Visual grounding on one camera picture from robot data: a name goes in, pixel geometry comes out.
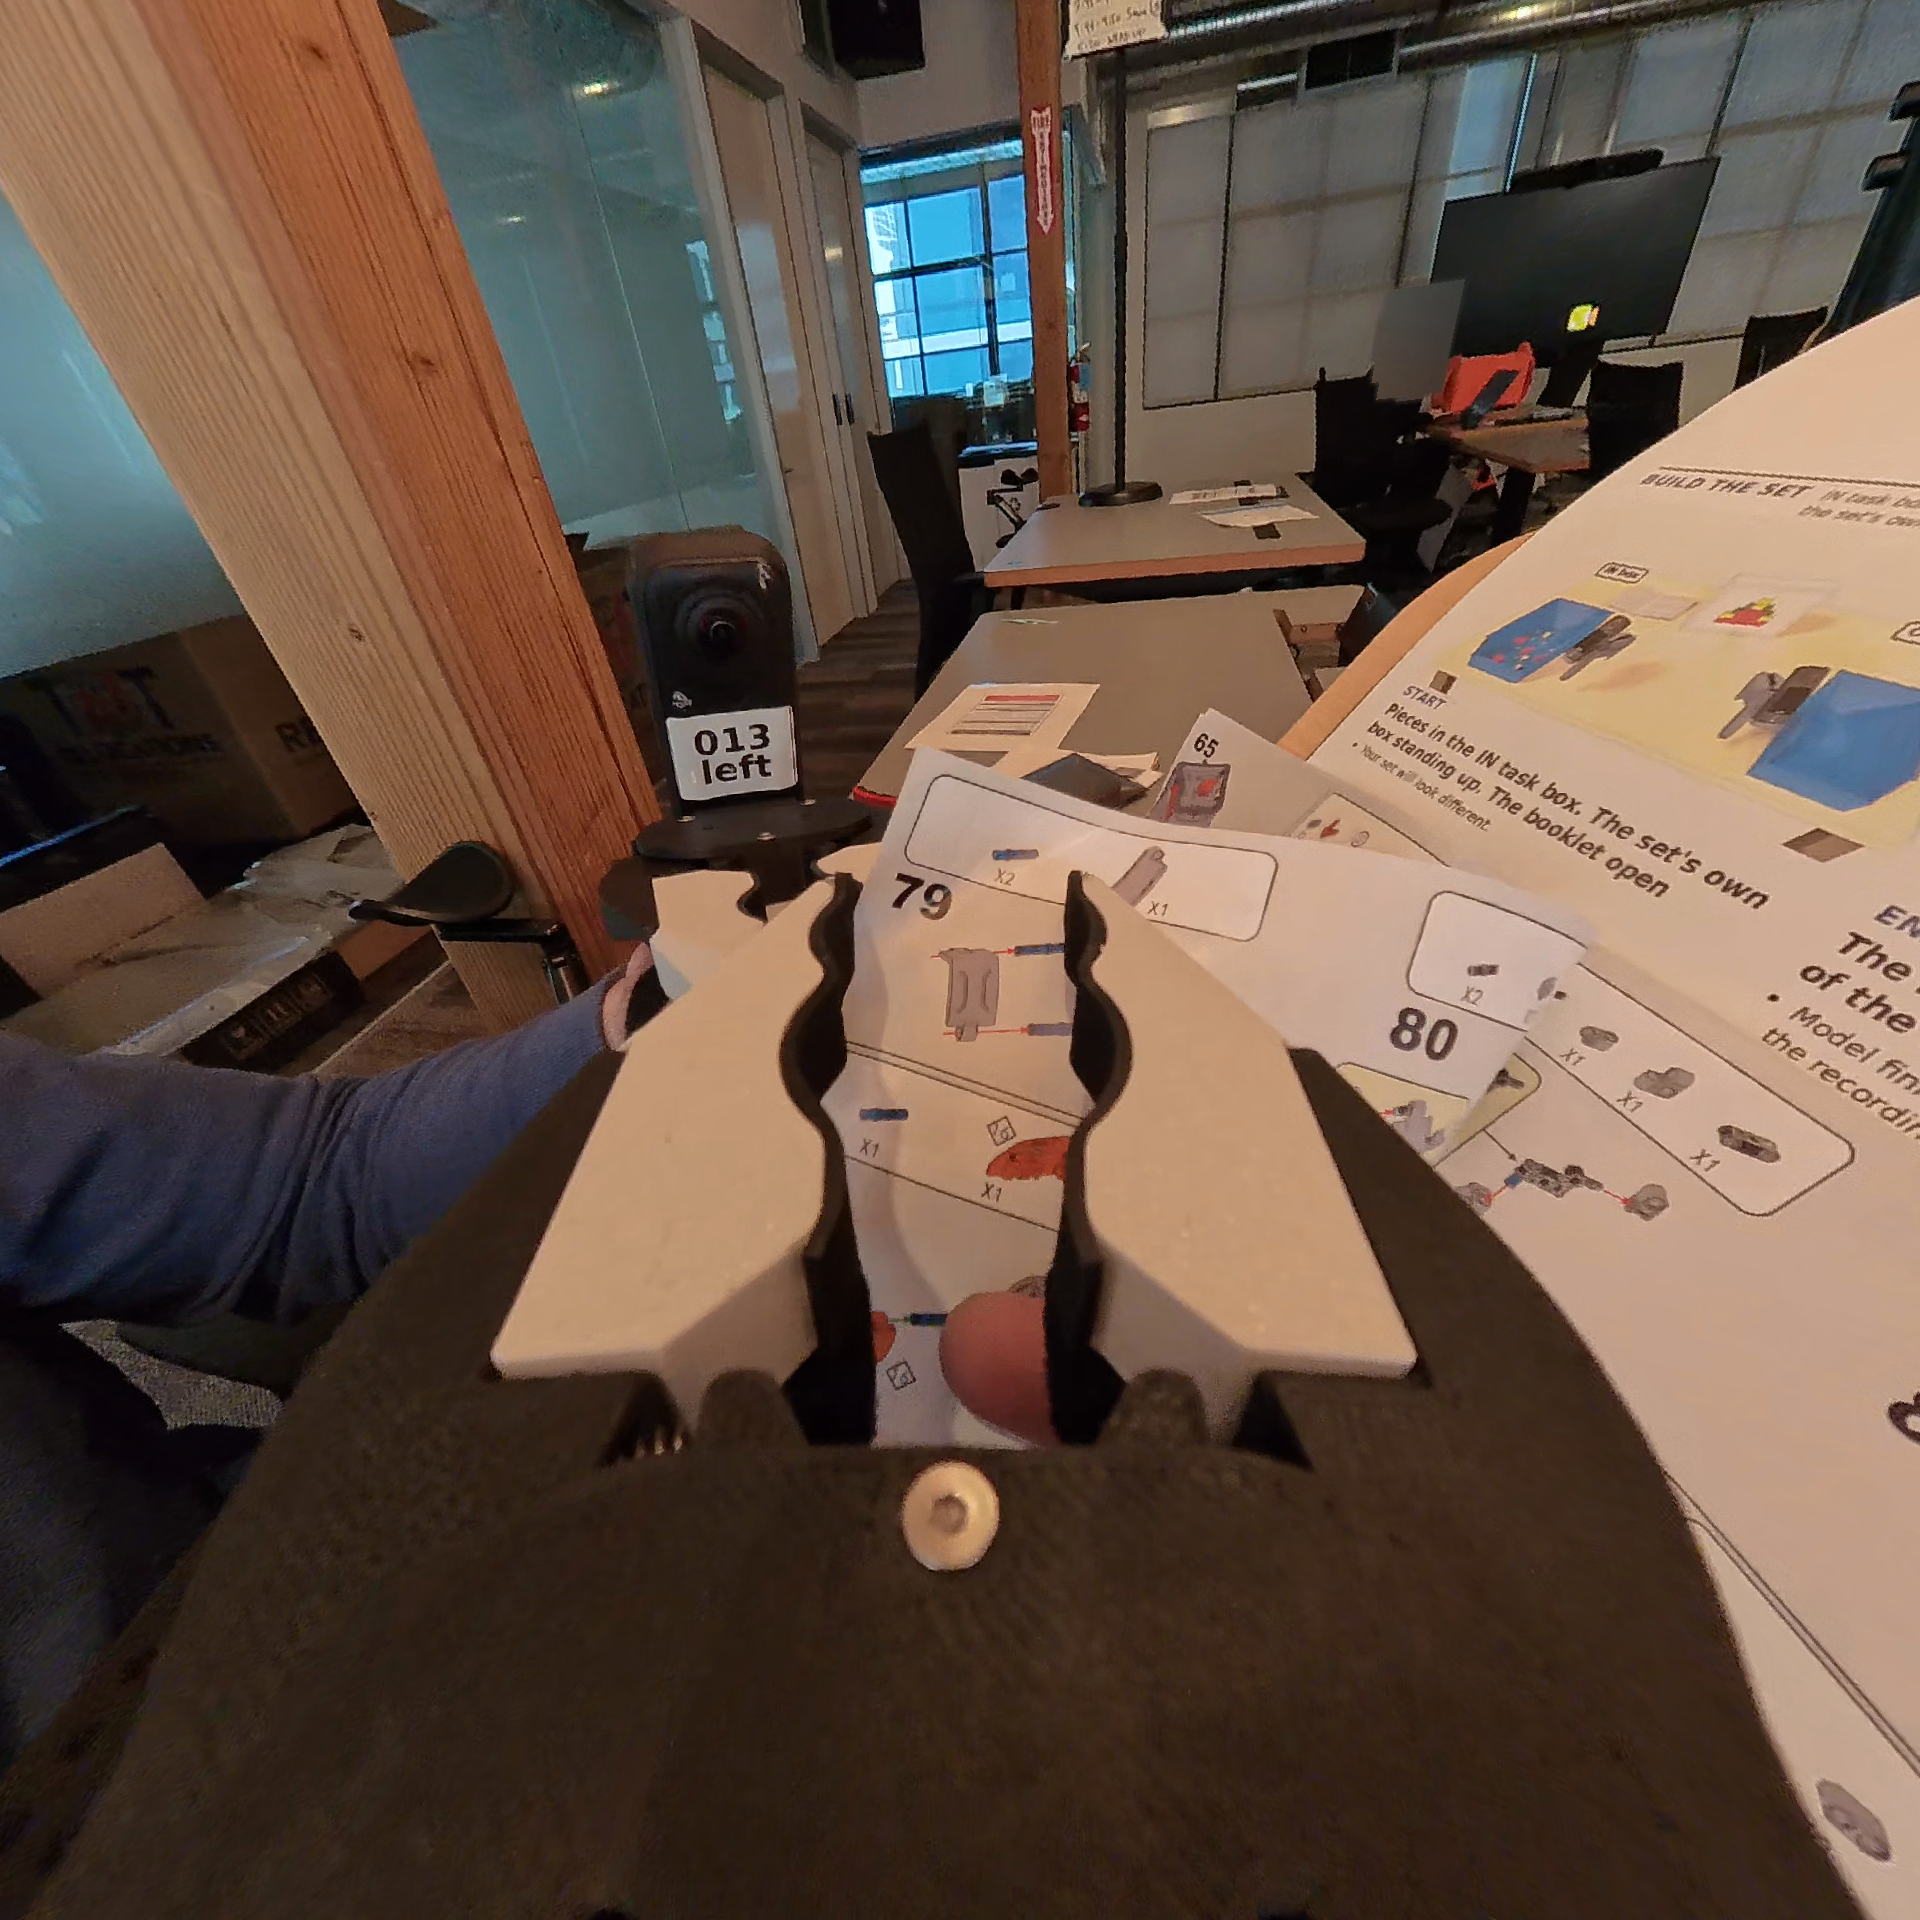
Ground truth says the instruction booklet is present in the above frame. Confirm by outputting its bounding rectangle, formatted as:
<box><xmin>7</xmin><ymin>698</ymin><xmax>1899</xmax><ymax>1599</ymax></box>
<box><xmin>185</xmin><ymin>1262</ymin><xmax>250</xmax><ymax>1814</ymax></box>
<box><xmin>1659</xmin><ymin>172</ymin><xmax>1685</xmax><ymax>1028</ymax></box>
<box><xmin>868</xmin><ymin>744</ymin><xmax>1920</xmax><ymax>1920</ymax></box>

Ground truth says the black monitor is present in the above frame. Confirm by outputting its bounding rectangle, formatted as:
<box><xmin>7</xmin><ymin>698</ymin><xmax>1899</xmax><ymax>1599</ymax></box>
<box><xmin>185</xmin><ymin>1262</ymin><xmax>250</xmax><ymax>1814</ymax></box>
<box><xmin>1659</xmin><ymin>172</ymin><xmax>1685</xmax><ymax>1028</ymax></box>
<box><xmin>1431</xmin><ymin>154</ymin><xmax>1723</xmax><ymax>355</ymax></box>

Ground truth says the dark notebook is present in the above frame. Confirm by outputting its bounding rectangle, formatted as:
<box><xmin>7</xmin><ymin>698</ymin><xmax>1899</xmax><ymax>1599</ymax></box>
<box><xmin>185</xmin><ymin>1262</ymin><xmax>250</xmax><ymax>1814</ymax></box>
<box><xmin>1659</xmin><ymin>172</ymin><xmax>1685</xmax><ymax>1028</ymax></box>
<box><xmin>1019</xmin><ymin>750</ymin><xmax>1164</xmax><ymax>818</ymax></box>

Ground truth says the person's right hand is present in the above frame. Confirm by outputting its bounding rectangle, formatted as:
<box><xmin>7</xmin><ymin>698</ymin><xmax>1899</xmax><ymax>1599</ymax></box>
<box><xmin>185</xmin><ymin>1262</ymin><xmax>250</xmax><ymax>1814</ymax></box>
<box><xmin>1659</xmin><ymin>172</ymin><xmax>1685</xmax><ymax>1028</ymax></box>
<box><xmin>937</xmin><ymin>1292</ymin><xmax>1061</xmax><ymax>1447</ymax></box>

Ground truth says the thin wooden post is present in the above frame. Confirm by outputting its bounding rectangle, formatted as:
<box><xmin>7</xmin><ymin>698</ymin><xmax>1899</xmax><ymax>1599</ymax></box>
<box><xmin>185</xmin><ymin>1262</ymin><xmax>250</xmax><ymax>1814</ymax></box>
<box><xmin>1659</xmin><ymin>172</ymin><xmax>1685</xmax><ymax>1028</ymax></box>
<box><xmin>1018</xmin><ymin>0</ymin><xmax>1091</xmax><ymax>495</ymax></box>

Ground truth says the large printed instruction sheet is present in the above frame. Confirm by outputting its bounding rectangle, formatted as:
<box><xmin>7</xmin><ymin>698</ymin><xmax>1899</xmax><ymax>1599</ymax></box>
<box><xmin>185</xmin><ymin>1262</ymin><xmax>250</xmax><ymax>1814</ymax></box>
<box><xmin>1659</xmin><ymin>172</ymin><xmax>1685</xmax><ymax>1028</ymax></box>
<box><xmin>1298</xmin><ymin>294</ymin><xmax>1920</xmax><ymax>1136</ymax></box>

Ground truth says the loose booklet page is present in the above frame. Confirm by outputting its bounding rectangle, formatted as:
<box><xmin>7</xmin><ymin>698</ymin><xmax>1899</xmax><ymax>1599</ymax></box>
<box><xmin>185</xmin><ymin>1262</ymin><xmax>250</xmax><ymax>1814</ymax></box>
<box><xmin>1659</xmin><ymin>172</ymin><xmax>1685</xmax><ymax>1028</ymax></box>
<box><xmin>1144</xmin><ymin>717</ymin><xmax>1317</xmax><ymax>835</ymax></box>

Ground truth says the paper with red bar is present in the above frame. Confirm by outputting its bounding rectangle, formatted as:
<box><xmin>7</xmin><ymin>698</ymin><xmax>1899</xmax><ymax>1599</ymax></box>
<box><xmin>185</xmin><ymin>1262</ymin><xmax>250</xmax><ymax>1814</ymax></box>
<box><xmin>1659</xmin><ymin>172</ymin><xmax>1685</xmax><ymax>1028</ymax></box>
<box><xmin>909</xmin><ymin>679</ymin><xmax>1101</xmax><ymax>767</ymax></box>

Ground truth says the black office chair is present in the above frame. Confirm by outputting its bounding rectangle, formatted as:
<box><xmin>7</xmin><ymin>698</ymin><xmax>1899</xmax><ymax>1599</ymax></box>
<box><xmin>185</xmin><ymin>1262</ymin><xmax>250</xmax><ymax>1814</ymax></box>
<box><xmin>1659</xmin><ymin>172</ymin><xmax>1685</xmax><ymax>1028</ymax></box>
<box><xmin>868</xmin><ymin>422</ymin><xmax>994</xmax><ymax>707</ymax></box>
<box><xmin>1304</xmin><ymin>366</ymin><xmax>1454</xmax><ymax>594</ymax></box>

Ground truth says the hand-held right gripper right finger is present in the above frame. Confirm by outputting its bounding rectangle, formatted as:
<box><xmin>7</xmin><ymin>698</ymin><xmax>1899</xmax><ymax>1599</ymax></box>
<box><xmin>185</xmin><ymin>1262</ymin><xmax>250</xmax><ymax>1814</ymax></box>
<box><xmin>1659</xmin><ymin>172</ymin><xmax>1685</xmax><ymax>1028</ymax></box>
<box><xmin>1041</xmin><ymin>868</ymin><xmax>1425</xmax><ymax>1432</ymax></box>

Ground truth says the orange object on desk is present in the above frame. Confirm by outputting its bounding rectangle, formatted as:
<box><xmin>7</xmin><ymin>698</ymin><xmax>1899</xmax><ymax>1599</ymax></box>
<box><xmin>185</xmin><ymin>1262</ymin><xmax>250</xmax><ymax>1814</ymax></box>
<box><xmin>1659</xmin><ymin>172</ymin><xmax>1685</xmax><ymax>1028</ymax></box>
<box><xmin>1431</xmin><ymin>339</ymin><xmax>1544</xmax><ymax>422</ymax></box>

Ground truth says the cardboard box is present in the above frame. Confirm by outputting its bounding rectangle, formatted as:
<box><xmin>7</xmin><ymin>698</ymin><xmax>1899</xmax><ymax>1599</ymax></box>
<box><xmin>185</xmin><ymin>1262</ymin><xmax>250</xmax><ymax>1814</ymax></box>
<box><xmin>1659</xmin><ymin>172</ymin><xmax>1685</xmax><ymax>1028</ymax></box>
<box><xmin>0</xmin><ymin>615</ymin><xmax>372</xmax><ymax>845</ymax></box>

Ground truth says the wooden pillar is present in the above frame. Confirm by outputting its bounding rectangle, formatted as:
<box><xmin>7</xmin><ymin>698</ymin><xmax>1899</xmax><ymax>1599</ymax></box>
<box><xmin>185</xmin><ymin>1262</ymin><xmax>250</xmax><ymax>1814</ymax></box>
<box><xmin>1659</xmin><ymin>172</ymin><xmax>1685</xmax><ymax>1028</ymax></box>
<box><xmin>0</xmin><ymin>0</ymin><xmax>668</xmax><ymax>1034</ymax></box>

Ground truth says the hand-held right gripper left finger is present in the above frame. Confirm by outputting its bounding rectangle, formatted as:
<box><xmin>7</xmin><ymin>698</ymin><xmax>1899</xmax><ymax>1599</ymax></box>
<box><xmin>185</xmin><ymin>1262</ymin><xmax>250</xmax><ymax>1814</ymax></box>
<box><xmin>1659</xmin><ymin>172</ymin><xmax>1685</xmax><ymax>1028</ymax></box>
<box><xmin>490</xmin><ymin>868</ymin><xmax>864</xmax><ymax>1411</ymax></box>

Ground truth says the wood-edged office table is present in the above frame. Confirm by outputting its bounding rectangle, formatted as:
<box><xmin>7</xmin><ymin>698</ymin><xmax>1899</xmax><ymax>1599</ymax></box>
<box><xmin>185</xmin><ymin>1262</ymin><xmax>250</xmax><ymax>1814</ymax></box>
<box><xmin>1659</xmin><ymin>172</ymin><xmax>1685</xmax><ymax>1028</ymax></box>
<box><xmin>984</xmin><ymin>471</ymin><xmax>1371</xmax><ymax>594</ymax></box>

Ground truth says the wooden office desk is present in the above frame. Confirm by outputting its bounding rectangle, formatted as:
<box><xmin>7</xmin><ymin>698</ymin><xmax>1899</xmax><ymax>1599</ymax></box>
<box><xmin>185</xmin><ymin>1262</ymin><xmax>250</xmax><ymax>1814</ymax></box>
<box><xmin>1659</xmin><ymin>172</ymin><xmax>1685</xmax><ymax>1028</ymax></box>
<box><xmin>1425</xmin><ymin>398</ymin><xmax>1650</xmax><ymax>495</ymax></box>

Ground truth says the grey office table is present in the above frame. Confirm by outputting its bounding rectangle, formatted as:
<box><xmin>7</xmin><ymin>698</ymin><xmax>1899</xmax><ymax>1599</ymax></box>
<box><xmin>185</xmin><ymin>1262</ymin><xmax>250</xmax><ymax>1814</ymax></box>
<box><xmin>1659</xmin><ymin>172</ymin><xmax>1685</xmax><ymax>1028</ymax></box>
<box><xmin>853</xmin><ymin>594</ymin><xmax>1371</xmax><ymax>813</ymax></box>

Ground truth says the person's left forearm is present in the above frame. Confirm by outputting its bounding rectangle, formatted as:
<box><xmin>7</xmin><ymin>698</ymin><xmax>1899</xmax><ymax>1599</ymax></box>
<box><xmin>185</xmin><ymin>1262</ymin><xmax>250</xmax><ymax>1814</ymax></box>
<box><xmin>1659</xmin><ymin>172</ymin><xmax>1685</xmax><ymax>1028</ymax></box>
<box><xmin>0</xmin><ymin>956</ymin><xmax>640</xmax><ymax>1334</ymax></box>

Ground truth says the flattened cardboard on floor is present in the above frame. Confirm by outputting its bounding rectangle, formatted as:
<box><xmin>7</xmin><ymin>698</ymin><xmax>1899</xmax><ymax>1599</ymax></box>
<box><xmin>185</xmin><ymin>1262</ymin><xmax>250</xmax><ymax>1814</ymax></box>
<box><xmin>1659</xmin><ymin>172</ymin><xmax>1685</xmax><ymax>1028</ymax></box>
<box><xmin>0</xmin><ymin>821</ymin><xmax>455</xmax><ymax>1075</ymax></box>

